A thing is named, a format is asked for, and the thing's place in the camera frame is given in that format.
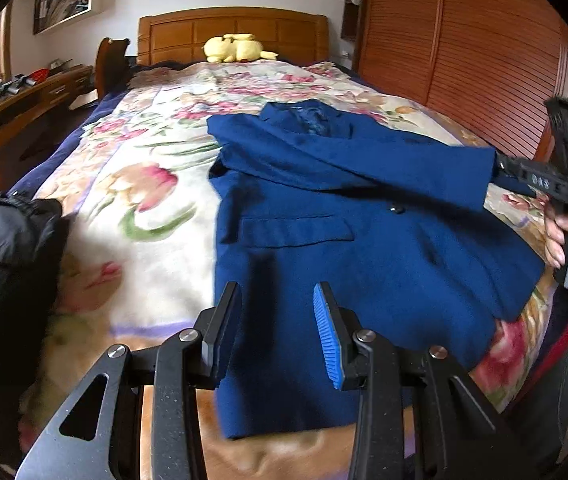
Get wooden headboard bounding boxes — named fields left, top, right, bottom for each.
left=137, top=7, right=331, bottom=67

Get yellow plush toy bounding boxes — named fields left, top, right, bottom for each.
left=202, top=33, right=279, bottom=64

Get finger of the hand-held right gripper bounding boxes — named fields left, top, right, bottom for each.
left=492, top=152, right=559, bottom=200

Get wooden louvered wardrobe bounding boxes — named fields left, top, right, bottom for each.
left=354, top=0, right=568, bottom=162

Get wooden chair with dark clothes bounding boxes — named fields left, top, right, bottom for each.
left=95, top=37, right=138, bottom=101

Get floral blanket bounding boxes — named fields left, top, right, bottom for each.
left=16, top=57, right=562, bottom=480

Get blue wool coat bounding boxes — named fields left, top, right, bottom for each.
left=207, top=100, right=547, bottom=441

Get black jacket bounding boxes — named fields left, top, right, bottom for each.
left=0, top=186, right=71, bottom=463

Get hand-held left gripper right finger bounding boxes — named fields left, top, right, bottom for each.
left=312, top=281, right=554, bottom=480

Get wooden desk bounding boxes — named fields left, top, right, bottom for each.
left=0, top=64, right=96, bottom=201

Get navy bedsheet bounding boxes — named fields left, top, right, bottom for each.
left=6, top=91, right=115, bottom=199

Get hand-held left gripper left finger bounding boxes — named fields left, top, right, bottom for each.
left=14, top=281, right=242, bottom=480

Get wooden corner shelf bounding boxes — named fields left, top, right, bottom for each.
left=341, top=0, right=371, bottom=41

